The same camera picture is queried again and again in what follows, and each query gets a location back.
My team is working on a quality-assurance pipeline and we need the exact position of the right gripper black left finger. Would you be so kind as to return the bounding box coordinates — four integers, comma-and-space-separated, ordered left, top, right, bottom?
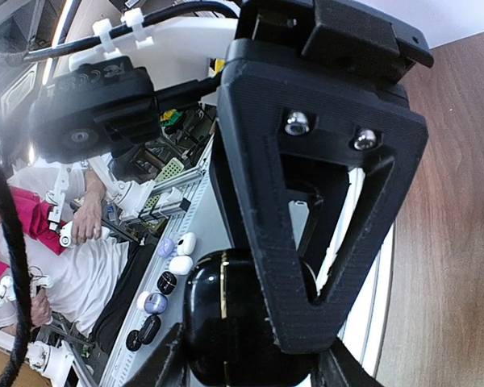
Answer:
124, 322, 189, 387

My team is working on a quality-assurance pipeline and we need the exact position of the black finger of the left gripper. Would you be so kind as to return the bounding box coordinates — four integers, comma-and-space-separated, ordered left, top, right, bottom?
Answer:
218, 39, 428, 354

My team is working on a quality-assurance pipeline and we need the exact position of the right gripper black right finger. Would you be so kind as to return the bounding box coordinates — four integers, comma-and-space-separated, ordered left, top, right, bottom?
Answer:
311, 339, 382, 387

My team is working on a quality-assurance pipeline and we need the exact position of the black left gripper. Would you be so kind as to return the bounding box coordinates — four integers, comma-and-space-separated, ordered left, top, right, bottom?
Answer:
233, 1, 434, 87

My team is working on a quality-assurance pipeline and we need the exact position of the black charging case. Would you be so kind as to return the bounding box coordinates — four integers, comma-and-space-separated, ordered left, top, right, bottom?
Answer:
183, 248, 315, 386

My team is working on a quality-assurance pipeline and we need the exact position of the person in white shirt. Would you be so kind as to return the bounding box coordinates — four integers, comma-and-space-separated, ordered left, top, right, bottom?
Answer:
0, 167, 156, 355

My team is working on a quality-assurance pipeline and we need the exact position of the black earbud case on rail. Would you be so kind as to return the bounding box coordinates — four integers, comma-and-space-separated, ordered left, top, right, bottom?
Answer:
126, 315, 161, 352

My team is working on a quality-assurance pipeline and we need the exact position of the purple earbud case on rail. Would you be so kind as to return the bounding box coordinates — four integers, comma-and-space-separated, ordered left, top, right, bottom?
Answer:
136, 291, 168, 314

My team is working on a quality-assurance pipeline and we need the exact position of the white earbud case on rail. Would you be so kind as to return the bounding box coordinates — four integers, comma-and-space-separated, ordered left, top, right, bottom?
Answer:
177, 232, 197, 256

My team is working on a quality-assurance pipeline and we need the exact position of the aluminium front rail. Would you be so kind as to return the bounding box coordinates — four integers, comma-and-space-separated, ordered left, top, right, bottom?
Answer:
99, 136, 231, 386

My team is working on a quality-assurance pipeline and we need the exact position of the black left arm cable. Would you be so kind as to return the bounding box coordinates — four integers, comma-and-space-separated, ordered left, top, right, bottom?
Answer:
0, 144, 33, 387

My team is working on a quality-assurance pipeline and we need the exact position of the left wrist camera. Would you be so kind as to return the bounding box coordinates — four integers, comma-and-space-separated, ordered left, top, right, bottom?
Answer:
29, 56, 161, 164

